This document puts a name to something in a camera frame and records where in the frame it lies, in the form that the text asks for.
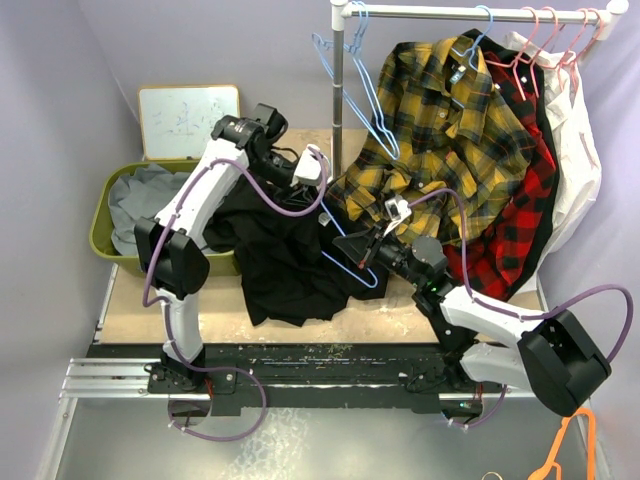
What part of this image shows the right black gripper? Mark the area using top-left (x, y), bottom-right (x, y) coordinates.
top-left (334, 218), bottom-right (425, 288)

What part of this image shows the black t-shirt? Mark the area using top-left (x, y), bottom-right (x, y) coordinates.
top-left (204, 176), bottom-right (389, 327)

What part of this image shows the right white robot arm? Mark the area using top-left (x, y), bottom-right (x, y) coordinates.
top-left (333, 228), bottom-right (611, 417)

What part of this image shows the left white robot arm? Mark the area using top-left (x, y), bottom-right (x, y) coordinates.
top-left (134, 104), bottom-right (332, 392)

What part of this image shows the yellow plaid shirt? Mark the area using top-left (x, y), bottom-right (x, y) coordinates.
top-left (326, 36), bottom-right (536, 245)

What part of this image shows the red black plaid shirt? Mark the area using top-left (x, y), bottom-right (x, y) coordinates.
top-left (465, 37), bottom-right (560, 300)

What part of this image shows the grey shirt in bin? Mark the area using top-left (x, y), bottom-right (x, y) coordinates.
top-left (108, 163), bottom-right (190, 256)

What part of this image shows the blue hanger holding plaid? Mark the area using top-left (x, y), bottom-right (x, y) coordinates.
top-left (452, 4), bottom-right (494, 71)

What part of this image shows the white shirt on rack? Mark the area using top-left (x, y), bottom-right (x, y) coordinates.
top-left (504, 32), bottom-right (602, 256)

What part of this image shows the pink hanger left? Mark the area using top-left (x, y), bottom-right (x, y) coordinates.
top-left (509, 5), bottom-right (545, 101)

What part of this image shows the pink hanger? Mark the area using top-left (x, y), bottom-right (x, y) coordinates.
top-left (557, 7), bottom-right (601, 94)
top-left (530, 6), bottom-right (563, 75)
top-left (509, 5), bottom-right (545, 101)

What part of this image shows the orange plastic hanger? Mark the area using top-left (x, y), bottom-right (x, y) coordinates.
top-left (524, 407), bottom-right (599, 480)

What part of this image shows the pink hanger middle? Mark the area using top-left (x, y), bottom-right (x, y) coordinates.
top-left (530, 6), bottom-right (563, 75)

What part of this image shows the pink hanger right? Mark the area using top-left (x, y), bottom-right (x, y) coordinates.
top-left (557, 7), bottom-right (601, 94)

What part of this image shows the green plastic laundry bin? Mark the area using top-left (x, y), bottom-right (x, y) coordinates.
top-left (88, 160), bottom-right (241, 277)

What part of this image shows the white metal clothes rack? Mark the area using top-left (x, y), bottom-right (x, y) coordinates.
top-left (327, 0), bottom-right (629, 331)

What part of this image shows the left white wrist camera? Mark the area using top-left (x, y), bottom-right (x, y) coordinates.
top-left (293, 144), bottom-right (332, 187)

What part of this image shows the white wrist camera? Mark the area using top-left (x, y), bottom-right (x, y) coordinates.
top-left (384, 196), bottom-right (412, 235)
top-left (293, 144), bottom-right (332, 187)

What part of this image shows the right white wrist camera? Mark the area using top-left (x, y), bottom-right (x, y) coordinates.
top-left (384, 196), bottom-right (412, 235)

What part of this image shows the small whiteboard yellow frame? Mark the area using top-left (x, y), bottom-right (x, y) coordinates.
top-left (137, 85), bottom-right (240, 161)

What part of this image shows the blue wire hangers bunch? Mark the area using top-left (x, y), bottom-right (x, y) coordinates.
top-left (310, 0), bottom-right (401, 161)

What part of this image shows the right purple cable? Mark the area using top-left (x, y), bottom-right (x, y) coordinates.
top-left (407, 188), bottom-right (634, 431)

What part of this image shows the purple cable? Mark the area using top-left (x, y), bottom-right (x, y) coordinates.
top-left (142, 145), bottom-right (329, 444)
top-left (407, 188), bottom-right (634, 431)

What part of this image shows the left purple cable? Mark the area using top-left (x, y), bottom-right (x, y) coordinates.
top-left (142, 145), bottom-right (329, 444)

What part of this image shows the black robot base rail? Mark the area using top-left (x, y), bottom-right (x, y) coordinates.
top-left (87, 343), bottom-right (501, 419)

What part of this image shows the aluminium extrusion frame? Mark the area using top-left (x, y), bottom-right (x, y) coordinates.
top-left (59, 358), bottom-right (150, 399)

